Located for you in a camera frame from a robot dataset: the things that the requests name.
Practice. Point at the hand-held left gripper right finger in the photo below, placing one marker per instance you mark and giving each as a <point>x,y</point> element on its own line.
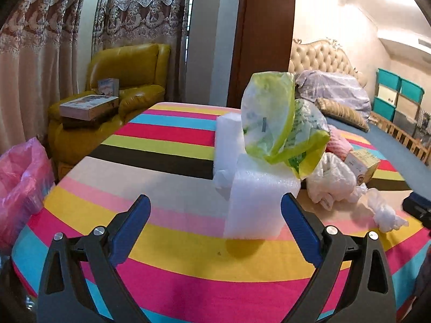
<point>301,232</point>

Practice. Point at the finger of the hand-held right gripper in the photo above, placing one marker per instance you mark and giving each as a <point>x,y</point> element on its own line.
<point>419,203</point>

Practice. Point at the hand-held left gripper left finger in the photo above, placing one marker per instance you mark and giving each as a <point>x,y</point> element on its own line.
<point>129,232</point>

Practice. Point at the pink foam fruit net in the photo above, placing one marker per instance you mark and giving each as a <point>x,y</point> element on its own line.
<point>338,144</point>

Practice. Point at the pink-lined trash bin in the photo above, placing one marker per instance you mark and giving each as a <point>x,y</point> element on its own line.
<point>20,181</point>

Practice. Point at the crumpled white plastic wrap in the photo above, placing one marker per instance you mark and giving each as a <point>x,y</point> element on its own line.
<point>384,212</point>

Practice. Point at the white plastic bag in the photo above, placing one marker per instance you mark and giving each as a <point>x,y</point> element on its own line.
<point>333,178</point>

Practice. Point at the bed with tufted headboard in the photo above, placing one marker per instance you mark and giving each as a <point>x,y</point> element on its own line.
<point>384,148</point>

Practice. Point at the small tan cardboard box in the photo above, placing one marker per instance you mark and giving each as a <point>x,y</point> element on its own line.
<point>365,165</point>

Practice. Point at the white storage bin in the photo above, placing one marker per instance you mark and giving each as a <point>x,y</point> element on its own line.
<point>408,106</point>
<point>387,93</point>

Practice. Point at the yellow-green plastic bag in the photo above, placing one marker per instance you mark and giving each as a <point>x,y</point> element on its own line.
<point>308,131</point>
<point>266,117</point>

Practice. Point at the striped beige pillow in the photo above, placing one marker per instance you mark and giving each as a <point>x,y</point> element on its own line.
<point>343,112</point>

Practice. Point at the flat white printed box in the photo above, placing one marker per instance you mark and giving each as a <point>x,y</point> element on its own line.
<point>87,106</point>

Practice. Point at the plastic-bagged purple duvet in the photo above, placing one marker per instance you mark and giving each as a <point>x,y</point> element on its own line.
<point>336,89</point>

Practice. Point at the ceiling air vent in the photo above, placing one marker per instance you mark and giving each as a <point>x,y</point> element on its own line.
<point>425,42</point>

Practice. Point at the yellow leather armchair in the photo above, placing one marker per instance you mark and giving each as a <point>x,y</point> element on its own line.
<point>138,64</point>

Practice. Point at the tufted beige headboard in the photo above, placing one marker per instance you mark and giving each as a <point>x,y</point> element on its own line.
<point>323,55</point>

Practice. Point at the beige lace curtain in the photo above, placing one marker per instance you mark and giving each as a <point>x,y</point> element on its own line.
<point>141,10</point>
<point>33,57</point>

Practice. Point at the brown wooden door panel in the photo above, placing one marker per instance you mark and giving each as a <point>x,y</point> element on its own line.
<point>262,33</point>

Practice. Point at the wooden bed rail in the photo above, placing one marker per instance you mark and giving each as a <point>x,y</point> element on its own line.
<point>404,138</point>

